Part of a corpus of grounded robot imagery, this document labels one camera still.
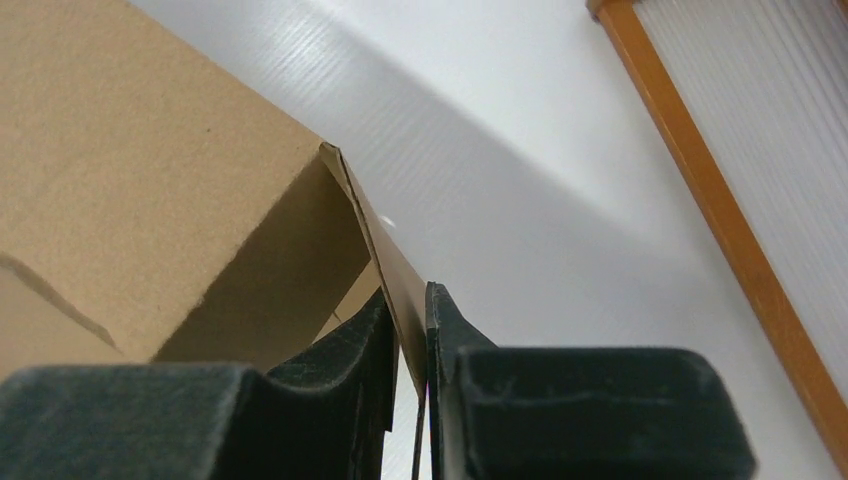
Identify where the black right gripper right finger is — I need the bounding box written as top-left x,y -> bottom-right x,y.
425,282 -> 756,479

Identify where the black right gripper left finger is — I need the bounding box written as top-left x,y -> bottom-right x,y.
1,291 -> 397,479

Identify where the brown cardboard box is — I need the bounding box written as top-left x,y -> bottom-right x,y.
0,0 -> 429,480

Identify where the orange wooden shelf rack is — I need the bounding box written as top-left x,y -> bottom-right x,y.
586,1 -> 847,476

